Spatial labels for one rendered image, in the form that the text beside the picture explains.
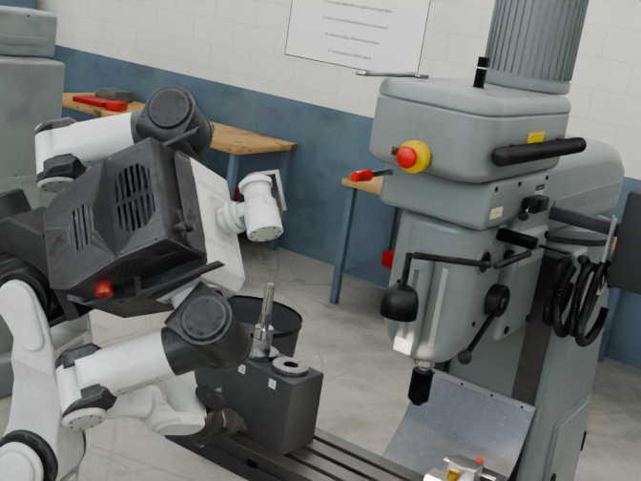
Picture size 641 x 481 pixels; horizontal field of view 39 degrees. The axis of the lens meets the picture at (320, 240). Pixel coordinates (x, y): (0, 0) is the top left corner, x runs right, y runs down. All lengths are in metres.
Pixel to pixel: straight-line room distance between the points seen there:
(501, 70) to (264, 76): 5.47
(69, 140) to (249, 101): 5.71
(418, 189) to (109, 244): 0.62
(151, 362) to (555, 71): 1.05
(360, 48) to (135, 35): 2.31
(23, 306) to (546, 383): 1.26
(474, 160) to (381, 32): 5.20
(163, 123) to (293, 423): 0.83
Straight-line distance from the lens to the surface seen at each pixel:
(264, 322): 2.22
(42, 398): 1.93
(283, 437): 2.20
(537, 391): 2.35
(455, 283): 1.86
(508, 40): 2.04
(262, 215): 1.65
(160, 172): 1.59
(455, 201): 1.79
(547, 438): 2.43
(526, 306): 2.16
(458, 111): 1.68
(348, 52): 6.98
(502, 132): 1.71
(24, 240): 1.83
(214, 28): 7.77
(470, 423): 2.40
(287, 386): 2.15
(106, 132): 1.82
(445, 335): 1.90
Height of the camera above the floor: 2.02
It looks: 15 degrees down
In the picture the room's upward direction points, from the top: 9 degrees clockwise
